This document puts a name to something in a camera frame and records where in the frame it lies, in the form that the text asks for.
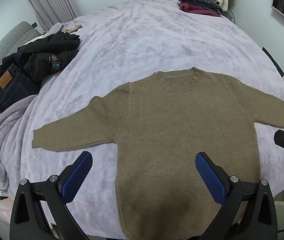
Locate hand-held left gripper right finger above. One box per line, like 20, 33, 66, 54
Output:
195, 152, 279, 240

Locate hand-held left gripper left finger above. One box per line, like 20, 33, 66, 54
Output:
10, 151, 94, 240

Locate olive brown knit sweater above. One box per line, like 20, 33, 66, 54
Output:
31, 67, 284, 238

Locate stack of folded clothes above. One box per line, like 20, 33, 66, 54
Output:
177, 0, 224, 17

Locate dark blue jeans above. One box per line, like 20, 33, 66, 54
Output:
0, 64, 41, 113

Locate black jacket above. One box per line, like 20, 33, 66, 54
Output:
2, 31, 80, 83

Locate small beige cloth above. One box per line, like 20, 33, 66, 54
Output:
65, 24, 83, 34

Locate lavender fleece blanket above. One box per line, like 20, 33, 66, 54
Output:
0, 0, 284, 238

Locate white radiator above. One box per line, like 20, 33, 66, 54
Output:
28, 0, 77, 28

